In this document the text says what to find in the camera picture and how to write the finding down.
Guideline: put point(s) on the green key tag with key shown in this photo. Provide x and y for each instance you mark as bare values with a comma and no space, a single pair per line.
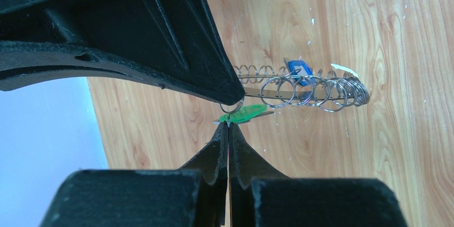
245,114

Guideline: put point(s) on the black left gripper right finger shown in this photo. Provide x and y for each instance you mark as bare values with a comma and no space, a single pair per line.
261,195

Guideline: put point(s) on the blue key tag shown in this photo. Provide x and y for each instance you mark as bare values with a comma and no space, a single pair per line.
300,68

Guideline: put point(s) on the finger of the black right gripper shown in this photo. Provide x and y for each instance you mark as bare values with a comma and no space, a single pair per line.
170,44

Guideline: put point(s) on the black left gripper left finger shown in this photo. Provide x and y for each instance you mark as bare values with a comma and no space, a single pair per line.
192,195

